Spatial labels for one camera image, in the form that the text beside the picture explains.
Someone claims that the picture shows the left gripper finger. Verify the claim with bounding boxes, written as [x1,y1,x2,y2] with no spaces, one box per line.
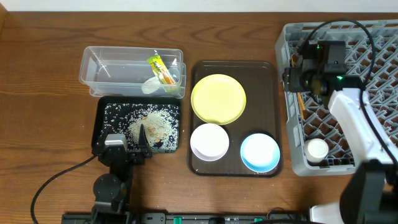
[137,124,152,156]
[92,129,108,152]

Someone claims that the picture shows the rice and food scraps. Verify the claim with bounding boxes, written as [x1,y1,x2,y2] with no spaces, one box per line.
[103,103,180,153]

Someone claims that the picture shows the white tissue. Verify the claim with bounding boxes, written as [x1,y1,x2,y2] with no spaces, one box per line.
[141,77,165,95]

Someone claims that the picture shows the white bowl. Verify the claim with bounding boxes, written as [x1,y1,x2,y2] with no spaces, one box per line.
[190,123,229,162]

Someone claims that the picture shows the white cup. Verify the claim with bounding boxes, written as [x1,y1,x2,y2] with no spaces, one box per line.
[304,138,329,163]

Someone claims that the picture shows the green snack wrapper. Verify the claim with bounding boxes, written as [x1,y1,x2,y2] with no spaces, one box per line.
[147,54,175,85]

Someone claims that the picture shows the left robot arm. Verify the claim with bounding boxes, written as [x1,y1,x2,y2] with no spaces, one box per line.
[90,125,152,224]

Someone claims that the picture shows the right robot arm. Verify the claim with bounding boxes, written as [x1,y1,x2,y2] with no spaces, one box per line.
[282,40,397,223]

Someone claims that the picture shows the black waste tray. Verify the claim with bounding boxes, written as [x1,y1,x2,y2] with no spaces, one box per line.
[91,96,180,145]

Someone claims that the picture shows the grey dishwasher rack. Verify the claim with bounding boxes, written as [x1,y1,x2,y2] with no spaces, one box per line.
[275,20,397,176]

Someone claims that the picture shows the dark brown serving tray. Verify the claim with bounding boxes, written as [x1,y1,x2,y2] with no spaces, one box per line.
[188,60,283,178]

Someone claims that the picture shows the clear plastic bin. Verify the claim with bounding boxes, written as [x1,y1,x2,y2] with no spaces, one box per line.
[80,46,187,99]

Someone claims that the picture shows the yellow plate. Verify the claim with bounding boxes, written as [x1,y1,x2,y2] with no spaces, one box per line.
[190,74,246,125]

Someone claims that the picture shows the light blue bowl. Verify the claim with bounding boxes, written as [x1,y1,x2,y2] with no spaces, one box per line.
[240,133,281,173]

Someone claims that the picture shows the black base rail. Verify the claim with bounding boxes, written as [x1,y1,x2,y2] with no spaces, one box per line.
[61,211,308,224]

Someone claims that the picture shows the left black cable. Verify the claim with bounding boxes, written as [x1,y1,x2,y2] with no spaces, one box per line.
[30,154,98,224]

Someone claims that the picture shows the black cable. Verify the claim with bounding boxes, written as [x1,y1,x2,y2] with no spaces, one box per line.
[306,18,398,166]
[30,154,98,224]

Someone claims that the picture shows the right black cable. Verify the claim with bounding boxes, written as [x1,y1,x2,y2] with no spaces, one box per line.
[306,18,398,166]

